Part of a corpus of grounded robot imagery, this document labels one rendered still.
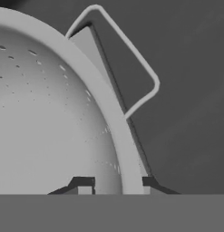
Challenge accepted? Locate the grey metal colander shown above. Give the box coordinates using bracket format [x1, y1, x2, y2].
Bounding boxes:
[0, 4, 161, 196]

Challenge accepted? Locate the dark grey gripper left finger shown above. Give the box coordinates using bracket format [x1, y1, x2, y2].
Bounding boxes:
[47, 176, 96, 196]

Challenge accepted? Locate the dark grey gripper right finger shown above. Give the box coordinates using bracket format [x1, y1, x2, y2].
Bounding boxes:
[141, 176, 180, 195]

